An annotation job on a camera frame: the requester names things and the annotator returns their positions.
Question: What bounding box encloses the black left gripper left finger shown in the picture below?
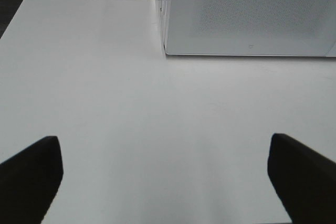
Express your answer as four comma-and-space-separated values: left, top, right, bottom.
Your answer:
1, 136, 64, 223

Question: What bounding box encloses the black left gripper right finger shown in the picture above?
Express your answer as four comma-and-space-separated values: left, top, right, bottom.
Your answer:
267, 133, 335, 223

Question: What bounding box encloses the white microwave oven body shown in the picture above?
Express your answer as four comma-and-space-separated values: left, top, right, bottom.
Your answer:
159, 0, 336, 58

